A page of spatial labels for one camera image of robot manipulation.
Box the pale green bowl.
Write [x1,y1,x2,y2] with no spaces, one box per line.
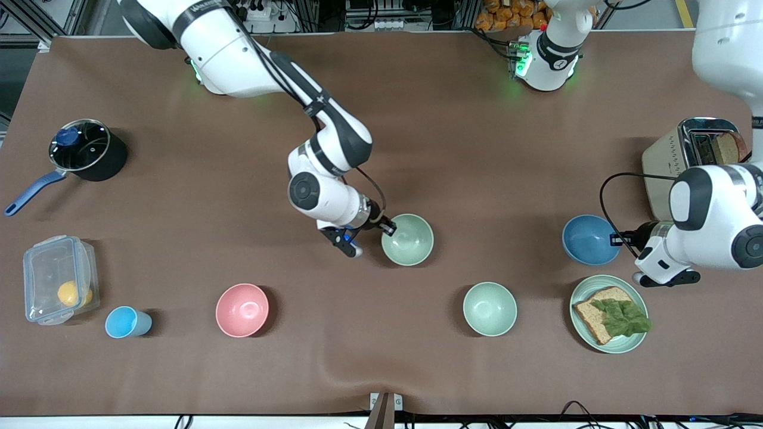
[381,213,435,267]
[463,281,518,337]

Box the blue bowl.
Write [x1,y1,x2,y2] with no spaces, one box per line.
[562,214,622,266]

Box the pink bowl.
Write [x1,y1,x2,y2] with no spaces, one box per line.
[215,283,270,338]

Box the beige chrome toaster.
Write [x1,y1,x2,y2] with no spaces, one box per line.
[641,117,753,221]

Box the green lettuce leaf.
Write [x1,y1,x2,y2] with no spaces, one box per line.
[590,298,653,338]

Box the brown bread slice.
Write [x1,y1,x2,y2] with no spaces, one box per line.
[572,286,641,346]

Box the pale green plate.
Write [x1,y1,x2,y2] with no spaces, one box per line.
[569,274,649,355]

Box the toast slice in toaster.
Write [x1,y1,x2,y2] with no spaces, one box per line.
[711,131,749,165]

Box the brown tablecloth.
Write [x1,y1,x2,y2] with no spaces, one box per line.
[0,30,763,416]

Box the white power strip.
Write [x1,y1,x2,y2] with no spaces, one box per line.
[238,0,299,33]
[374,18,431,32]

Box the orange snack bag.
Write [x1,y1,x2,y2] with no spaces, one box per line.
[475,0,552,32]

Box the light blue cup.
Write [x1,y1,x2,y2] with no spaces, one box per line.
[105,306,153,340]

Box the glass lid blue knob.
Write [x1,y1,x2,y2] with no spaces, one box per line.
[48,119,112,172]

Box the yellow lemon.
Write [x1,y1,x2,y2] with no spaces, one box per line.
[57,280,93,308]

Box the clear plastic lidded container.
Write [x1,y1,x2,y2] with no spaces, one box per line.
[23,235,101,326]

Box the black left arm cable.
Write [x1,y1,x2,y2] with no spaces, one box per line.
[599,173,677,260]

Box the black floor cable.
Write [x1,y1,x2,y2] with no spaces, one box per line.
[557,400,603,429]

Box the metal clamp bracket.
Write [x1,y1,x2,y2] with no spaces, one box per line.
[370,392,404,429]

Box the black saucepan blue handle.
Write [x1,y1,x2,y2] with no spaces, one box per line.
[3,118,129,217]

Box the grey aluminium frame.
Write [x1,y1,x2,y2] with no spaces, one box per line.
[0,0,90,48]

